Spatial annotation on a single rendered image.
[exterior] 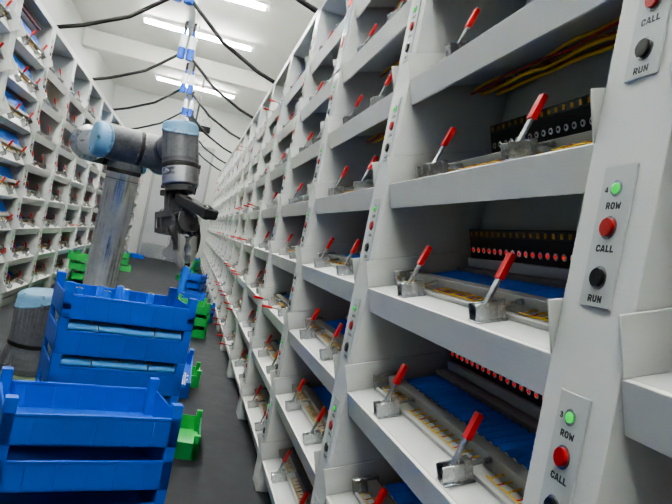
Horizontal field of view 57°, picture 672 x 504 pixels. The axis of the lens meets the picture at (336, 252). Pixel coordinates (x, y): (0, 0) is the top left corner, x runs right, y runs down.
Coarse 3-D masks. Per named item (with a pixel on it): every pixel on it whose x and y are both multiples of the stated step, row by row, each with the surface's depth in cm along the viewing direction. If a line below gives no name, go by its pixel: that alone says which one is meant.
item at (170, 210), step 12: (168, 192) 155; (180, 192) 154; (192, 192) 156; (168, 204) 155; (156, 216) 154; (168, 216) 152; (180, 216) 150; (192, 216) 154; (156, 228) 153; (168, 228) 152; (180, 228) 150; (192, 228) 154
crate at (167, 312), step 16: (64, 272) 152; (64, 288) 154; (96, 288) 157; (112, 288) 159; (176, 288) 166; (64, 304) 136; (80, 304) 137; (96, 304) 139; (112, 304) 141; (128, 304) 143; (144, 304) 144; (160, 304) 166; (176, 304) 164; (192, 304) 150; (96, 320) 139; (112, 320) 141; (128, 320) 143; (144, 320) 145; (160, 320) 147; (176, 320) 148; (192, 320) 150
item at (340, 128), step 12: (396, 72) 125; (384, 84) 143; (360, 96) 169; (384, 96) 143; (372, 108) 140; (384, 108) 132; (336, 120) 184; (348, 120) 168; (360, 120) 150; (372, 120) 141; (384, 120) 134; (336, 132) 174; (348, 132) 162; (360, 132) 151; (372, 132) 180; (384, 132) 165; (336, 144) 176
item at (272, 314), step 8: (272, 288) 252; (280, 288) 253; (288, 288) 254; (264, 296) 252; (272, 296) 253; (264, 304) 243; (264, 312) 246; (272, 312) 220; (272, 320) 222; (280, 320) 201; (280, 328) 202
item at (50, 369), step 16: (48, 368) 137; (64, 368) 137; (80, 368) 139; (96, 368) 140; (176, 368) 150; (96, 384) 141; (112, 384) 143; (128, 384) 144; (144, 384) 146; (160, 384) 148; (176, 384) 150
